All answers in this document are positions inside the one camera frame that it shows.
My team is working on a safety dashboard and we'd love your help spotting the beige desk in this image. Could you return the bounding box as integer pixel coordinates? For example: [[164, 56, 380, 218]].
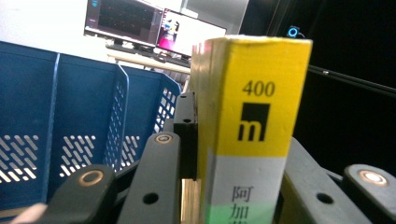
[[105, 46, 191, 76]]

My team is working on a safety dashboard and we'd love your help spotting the camera with blue ring light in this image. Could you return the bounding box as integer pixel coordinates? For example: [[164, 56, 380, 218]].
[[286, 25, 305, 39]]

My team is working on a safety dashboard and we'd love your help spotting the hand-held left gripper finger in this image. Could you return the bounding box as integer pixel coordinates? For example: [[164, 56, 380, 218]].
[[172, 91, 199, 181]]

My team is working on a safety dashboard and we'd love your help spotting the dark screen monitor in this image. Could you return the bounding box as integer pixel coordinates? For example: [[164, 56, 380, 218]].
[[83, 0, 164, 49]]

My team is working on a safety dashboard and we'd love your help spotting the bright screen monitor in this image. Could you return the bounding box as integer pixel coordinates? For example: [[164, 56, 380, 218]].
[[156, 7, 228, 59]]

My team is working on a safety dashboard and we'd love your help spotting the yellow book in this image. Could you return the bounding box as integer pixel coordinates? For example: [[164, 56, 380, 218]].
[[188, 35, 313, 224]]

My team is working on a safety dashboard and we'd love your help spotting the black metal rail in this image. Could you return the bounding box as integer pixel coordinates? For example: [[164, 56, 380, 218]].
[[307, 64, 396, 98]]

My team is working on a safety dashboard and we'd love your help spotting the blue plastic file rack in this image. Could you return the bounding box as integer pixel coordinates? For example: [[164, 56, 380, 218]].
[[0, 40, 182, 219]]

